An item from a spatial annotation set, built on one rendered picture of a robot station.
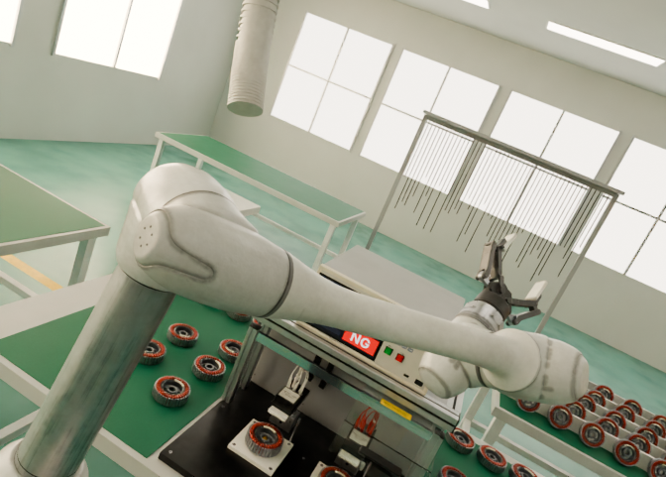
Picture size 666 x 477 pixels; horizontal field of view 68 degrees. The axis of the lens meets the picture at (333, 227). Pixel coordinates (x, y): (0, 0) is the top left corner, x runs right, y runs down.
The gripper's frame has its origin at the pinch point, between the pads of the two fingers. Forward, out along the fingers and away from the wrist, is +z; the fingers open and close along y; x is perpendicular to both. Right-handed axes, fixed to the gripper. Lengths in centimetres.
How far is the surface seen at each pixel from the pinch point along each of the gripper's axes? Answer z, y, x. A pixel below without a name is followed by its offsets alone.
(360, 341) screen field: -20, -3, 50
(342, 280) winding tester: -14, 14, 48
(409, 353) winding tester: -14.6, -12.7, 39.9
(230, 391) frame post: -48, 3, 86
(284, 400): -42, -6, 68
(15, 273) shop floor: -56, 100, 294
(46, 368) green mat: -83, 42, 100
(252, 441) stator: -56, -8, 70
